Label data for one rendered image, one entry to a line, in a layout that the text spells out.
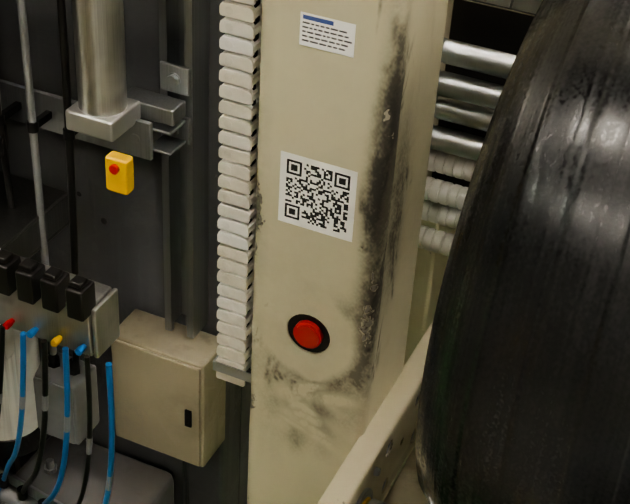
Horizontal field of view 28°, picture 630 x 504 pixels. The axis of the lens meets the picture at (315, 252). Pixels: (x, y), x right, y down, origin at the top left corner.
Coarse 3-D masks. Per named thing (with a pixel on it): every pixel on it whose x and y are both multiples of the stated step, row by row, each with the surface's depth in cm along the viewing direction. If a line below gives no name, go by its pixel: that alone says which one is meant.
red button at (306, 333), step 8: (304, 320) 122; (296, 328) 122; (304, 328) 122; (312, 328) 121; (296, 336) 123; (304, 336) 122; (312, 336) 122; (320, 336) 121; (304, 344) 123; (312, 344) 122
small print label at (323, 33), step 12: (300, 24) 104; (312, 24) 104; (324, 24) 103; (336, 24) 103; (348, 24) 103; (300, 36) 105; (312, 36) 105; (324, 36) 104; (336, 36) 104; (348, 36) 103; (324, 48) 105; (336, 48) 104; (348, 48) 104
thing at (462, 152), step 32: (448, 0) 155; (448, 32) 159; (480, 32) 157; (512, 32) 155; (448, 64) 148; (480, 64) 145; (512, 64) 144; (448, 96) 148; (480, 96) 146; (448, 128) 153; (480, 128) 150; (448, 160) 154; (448, 192) 156; (448, 224) 159; (448, 256) 161
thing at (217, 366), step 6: (246, 360) 133; (216, 366) 132; (222, 366) 131; (228, 366) 131; (222, 372) 132; (228, 372) 131; (234, 372) 131; (240, 372) 130; (246, 372) 130; (240, 378) 131; (246, 378) 130
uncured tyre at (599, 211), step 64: (576, 0) 92; (576, 64) 88; (512, 128) 89; (576, 128) 86; (512, 192) 87; (576, 192) 85; (512, 256) 87; (576, 256) 85; (448, 320) 92; (512, 320) 87; (576, 320) 85; (448, 384) 92; (512, 384) 88; (576, 384) 86; (448, 448) 94; (512, 448) 90; (576, 448) 88
